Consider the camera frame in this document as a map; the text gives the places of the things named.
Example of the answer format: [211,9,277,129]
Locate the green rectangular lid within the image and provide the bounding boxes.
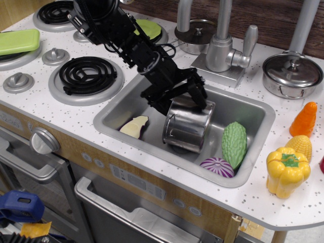
[1,29,40,56]

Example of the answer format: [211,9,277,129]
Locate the grey toy faucet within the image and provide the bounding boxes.
[176,1,258,88]

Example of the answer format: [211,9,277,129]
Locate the red toy piece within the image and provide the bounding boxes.
[319,156,324,174]

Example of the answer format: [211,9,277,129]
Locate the black burner coil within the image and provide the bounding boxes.
[59,57,118,95]
[38,1,74,24]

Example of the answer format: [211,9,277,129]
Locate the black back burner coil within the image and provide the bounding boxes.
[38,1,74,24]

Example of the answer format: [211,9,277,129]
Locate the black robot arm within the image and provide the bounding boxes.
[68,1,207,115]

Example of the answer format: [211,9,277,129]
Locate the green toy bitter gourd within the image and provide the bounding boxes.
[222,121,247,170]

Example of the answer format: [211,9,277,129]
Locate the grey toy sink basin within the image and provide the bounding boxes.
[94,75,275,188]

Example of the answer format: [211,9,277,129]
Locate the yellow toy bell pepper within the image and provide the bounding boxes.
[266,147,311,199]

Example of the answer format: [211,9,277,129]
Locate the grey dishwasher door handle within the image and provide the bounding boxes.
[73,176,223,243]

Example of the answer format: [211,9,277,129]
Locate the purple toy onion half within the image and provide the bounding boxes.
[200,157,234,178]

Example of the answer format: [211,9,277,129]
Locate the yellow tape piece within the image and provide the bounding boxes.
[20,222,52,238]

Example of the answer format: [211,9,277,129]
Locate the orange toy carrot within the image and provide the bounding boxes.
[289,102,317,138]

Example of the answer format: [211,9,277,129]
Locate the toy eggplant half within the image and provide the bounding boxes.
[119,115,149,139]

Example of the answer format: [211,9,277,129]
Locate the grey stove knob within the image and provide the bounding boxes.
[73,31,89,43]
[42,48,70,66]
[3,72,34,94]

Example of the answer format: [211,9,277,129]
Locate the grey vertical post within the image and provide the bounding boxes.
[288,0,320,54]

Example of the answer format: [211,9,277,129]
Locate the yellow toy corn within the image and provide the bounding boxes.
[285,135,312,162]

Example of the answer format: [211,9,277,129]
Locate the grey oven door handle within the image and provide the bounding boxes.
[1,138,70,185]

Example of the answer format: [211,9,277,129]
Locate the black front burner coil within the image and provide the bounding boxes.
[59,57,118,95]

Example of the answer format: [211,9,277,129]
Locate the green round plate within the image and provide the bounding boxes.
[136,19,161,40]

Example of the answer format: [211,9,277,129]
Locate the steel pot with lid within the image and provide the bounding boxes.
[262,51,323,99]
[175,19,217,55]

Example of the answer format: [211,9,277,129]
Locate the small steel pot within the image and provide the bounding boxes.
[163,94,215,153]

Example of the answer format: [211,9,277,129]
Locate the grey oven dial knob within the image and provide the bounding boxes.
[29,127,60,155]

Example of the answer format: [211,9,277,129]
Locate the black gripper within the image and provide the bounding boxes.
[138,57,207,114]

